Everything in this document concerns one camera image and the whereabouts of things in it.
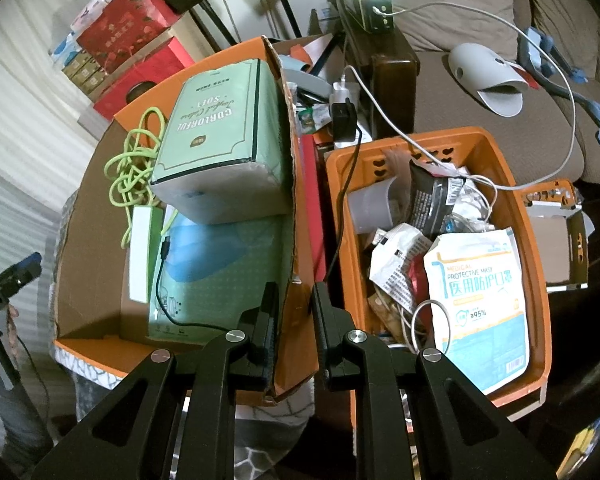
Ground white cable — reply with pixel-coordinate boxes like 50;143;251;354
340;2;588;191

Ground grey blue headband device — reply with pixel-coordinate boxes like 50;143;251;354
517;27;600;146

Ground beige sofa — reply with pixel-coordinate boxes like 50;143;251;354
325;0;600;186

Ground black speaker stand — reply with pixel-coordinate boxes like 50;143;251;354
267;0;301;38
190;0;241;48

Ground blue white packets pile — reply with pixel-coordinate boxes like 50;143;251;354
50;0;126;58

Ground green cord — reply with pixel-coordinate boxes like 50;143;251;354
102;106;168;263

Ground green tissue pack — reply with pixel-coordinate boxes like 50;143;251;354
147;59;293;226

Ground black snack packet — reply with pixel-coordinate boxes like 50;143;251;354
407;160;466;241

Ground white blue mask packet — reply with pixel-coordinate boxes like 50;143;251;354
422;227;531;396

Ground person's grey trousers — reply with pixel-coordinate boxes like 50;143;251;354
0;367;56;463

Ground white looped cord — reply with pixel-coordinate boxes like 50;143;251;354
400;299;451;356

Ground yellow blue packet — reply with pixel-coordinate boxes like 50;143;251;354
555;420;600;480

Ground small brown box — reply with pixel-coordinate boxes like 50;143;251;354
70;60;101;85
61;49;93;72
80;71;108;98

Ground red flat box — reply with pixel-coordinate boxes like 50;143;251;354
300;132;328;281

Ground red gift box round label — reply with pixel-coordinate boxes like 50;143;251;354
92;37;196;121

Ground translucent plastic cup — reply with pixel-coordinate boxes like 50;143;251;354
347;177;401;236

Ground white curved massager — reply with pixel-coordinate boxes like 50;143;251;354
447;42;526;118

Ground portable lamp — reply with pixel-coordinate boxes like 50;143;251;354
337;0;396;33

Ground white crumpled packet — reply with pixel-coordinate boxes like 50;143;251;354
369;222;438;313

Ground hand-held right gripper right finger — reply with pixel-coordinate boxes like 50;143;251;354
311;282;561;480

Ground dark wooden sofa armrest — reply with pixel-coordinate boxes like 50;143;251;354
345;30;421;146

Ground thin black cable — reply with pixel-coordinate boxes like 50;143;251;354
155;235;231;333

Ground white charger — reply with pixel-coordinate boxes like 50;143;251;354
330;80;361;106

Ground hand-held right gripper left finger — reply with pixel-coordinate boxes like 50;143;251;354
30;282;281;480

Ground red patterned gift box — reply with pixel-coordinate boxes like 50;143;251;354
75;0;178;73

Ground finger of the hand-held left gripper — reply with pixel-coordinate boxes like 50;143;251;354
0;252;43;293

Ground orange plastic basket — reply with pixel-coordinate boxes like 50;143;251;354
325;127;553;408

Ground small orange basket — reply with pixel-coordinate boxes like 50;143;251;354
520;177;591;291

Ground orange cardboard box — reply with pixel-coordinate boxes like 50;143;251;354
52;35;328;406

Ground green pack of blue masks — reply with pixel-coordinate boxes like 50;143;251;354
147;212;293;346

